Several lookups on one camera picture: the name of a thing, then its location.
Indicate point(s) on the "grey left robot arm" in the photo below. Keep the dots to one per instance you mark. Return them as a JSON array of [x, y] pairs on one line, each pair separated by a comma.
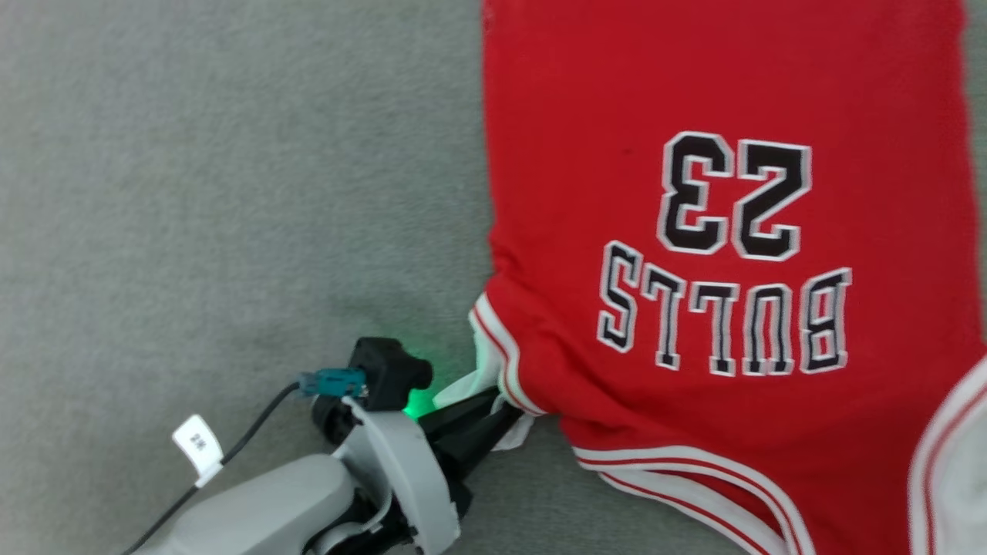
[[262, 509]]

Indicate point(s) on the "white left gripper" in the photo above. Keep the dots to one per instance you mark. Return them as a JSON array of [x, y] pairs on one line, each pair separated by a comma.
[[401, 470]]

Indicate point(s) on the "red Bulls basketball jersey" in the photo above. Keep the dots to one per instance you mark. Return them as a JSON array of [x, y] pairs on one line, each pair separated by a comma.
[[694, 92]]

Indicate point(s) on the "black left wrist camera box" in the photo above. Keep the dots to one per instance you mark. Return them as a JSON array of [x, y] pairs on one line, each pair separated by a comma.
[[389, 370]]

